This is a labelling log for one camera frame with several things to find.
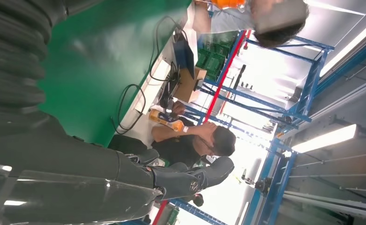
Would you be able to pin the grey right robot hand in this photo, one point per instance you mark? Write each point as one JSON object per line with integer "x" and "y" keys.
{"x": 77, "y": 161}

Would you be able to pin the yellow drink bottle blue label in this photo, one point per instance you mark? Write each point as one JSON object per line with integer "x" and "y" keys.
{"x": 164, "y": 118}

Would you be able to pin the black handheld screen controller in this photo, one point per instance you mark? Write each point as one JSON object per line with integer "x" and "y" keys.
{"x": 170, "y": 94}

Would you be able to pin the brown cardboard box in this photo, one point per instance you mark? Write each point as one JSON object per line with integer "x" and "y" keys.
{"x": 187, "y": 87}

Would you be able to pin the person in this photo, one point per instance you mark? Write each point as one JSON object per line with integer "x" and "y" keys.
{"x": 182, "y": 150}
{"x": 232, "y": 21}

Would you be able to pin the white table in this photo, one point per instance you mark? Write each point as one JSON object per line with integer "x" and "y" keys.
{"x": 141, "y": 125}

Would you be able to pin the dark blue tablet case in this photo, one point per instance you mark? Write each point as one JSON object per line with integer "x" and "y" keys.
{"x": 184, "y": 57}

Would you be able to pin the red metal pole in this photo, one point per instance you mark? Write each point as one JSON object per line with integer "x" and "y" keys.
{"x": 223, "y": 74}

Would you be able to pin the green plastic crate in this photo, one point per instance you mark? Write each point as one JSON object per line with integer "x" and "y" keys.
{"x": 215, "y": 65}
{"x": 203, "y": 57}

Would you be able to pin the blue metal rack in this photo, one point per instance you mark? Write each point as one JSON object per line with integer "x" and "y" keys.
{"x": 307, "y": 90}

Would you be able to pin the ceiling strip light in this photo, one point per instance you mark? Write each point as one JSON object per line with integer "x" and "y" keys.
{"x": 356, "y": 40}
{"x": 325, "y": 138}

